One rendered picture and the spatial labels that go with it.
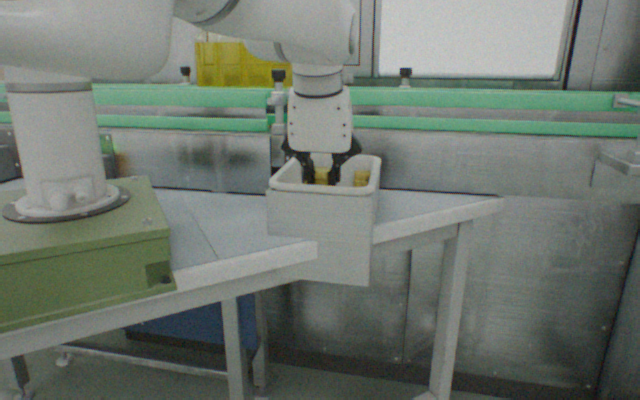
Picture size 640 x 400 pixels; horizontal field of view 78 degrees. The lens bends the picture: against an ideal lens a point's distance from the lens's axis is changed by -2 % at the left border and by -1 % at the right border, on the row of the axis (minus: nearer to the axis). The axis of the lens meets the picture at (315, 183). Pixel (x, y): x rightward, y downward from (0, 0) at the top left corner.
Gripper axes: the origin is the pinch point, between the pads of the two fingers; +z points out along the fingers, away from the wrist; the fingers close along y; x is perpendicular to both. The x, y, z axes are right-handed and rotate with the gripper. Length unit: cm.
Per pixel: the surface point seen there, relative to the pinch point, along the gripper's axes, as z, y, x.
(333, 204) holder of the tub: 0.9, -3.0, 7.3
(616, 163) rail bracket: 2, -51, -13
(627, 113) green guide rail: -3, -56, -24
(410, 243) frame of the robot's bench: 19.6, -16.3, -6.7
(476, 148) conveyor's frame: 4.1, -28.6, -19.9
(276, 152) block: 2.3, 11.4, -11.2
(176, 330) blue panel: 51, 41, -1
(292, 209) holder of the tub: 2.2, 3.7, 7.5
